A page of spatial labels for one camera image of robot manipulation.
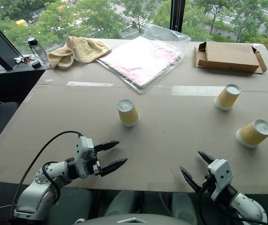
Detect beige crumpled towel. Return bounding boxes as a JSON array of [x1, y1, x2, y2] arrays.
[[47, 36, 112, 70]]

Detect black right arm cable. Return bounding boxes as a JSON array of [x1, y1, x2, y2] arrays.
[[198, 174, 249, 225]]

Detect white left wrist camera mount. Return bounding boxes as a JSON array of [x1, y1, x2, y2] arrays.
[[74, 136, 97, 180]]

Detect clear plastic bag with sheets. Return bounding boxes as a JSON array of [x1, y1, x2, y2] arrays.
[[96, 23, 192, 95]]

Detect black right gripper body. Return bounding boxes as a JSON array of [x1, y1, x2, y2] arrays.
[[196, 172, 216, 195]]

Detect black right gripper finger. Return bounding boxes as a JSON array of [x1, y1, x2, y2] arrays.
[[179, 165, 202, 193], [198, 151, 216, 167]]

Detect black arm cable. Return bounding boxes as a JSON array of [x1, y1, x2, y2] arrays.
[[9, 131, 83, 220], [198, 174, 249, 225]]

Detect flat brown cardboard box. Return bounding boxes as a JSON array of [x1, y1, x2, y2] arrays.
[[193, 41, 268, 75]]

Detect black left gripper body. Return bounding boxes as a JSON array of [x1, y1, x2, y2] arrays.
[[92, 150, 102, 176]]

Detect silver robot torso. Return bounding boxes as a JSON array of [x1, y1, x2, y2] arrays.
[[74, 191, 199, 225]]

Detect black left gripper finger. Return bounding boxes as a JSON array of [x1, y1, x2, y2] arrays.
[[99, 157, 128, 177], [94, 141, 120, 152]]

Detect black side cabinet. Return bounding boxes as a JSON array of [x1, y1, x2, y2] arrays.
[[0, 11, 49, 104]]

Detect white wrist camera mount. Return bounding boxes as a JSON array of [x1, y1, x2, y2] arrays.
[[207, 158, 233, 202], [74, 136, 97, 180]]

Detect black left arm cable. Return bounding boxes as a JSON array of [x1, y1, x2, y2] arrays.
[[9, 131, 83, 220]]

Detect small red and white items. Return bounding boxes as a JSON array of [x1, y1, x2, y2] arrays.
[[14, 55, 35, 64]]

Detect clear water bottle black cap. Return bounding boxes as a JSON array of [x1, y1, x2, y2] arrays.
[[27, 37, 50, 67]]

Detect yellow paper cup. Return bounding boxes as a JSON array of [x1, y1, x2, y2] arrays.
[[214, 83, 242, 112], [117, 99, 141, 128], [236, 119, 268, 149]]

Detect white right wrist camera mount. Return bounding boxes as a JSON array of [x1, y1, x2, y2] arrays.
[[207, 158, 233, 202]]

